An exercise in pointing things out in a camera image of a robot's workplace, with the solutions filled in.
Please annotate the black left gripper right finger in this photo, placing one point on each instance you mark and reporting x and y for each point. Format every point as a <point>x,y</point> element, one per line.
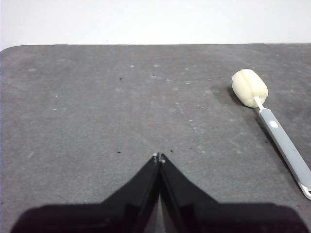
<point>218,218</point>

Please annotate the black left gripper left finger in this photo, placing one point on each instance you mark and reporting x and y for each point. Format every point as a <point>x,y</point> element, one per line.
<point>109,218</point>

